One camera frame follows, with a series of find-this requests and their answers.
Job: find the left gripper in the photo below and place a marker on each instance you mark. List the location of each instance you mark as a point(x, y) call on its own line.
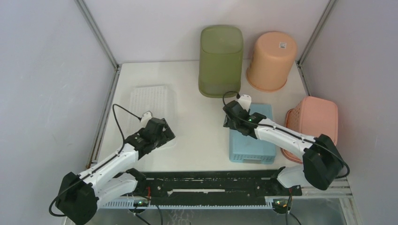
point(166, 135)

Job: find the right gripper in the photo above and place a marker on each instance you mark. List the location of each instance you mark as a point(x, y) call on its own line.
point(227, 123)

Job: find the white plastic basket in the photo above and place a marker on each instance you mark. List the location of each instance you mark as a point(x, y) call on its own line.
point(160, 100)

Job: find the blue perforated basket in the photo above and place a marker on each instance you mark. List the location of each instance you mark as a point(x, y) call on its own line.
point(245, 149)

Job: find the green plastic waste bin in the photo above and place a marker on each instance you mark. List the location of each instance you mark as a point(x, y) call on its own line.
point(220, 60)

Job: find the orange plastic bucket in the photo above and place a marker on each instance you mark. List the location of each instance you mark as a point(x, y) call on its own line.
point(273, 56)

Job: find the pink perforated basket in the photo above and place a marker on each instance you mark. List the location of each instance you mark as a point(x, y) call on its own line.
point(314, 116)

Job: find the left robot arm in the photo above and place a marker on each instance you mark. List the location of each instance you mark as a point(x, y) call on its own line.
point(81, 195)

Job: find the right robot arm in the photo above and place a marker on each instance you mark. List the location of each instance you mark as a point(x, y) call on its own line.
point(321, 162)

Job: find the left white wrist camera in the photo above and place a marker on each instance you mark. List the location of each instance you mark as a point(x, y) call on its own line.
point(146, 117)

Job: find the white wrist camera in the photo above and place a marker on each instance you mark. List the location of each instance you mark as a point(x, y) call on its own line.
point(244, 102)
point(146, 117)

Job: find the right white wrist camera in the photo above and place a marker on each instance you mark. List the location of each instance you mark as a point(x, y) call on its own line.
point(244, 102)

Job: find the black mounting base rail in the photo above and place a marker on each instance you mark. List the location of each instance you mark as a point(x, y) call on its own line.
point(212, 187)

